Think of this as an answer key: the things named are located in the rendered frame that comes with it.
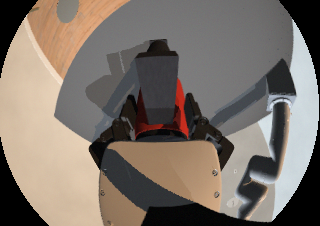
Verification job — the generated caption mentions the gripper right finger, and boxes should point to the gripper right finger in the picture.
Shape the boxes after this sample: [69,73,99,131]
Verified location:
[184,93,234,171]

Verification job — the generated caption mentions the red kettle with black lid and handle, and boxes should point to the red kettle with black lid and handle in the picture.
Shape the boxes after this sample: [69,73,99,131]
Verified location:
[134,39,189,141]

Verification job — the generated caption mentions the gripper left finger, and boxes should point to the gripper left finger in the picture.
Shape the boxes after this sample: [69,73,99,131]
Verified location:
[89,94,138,170]

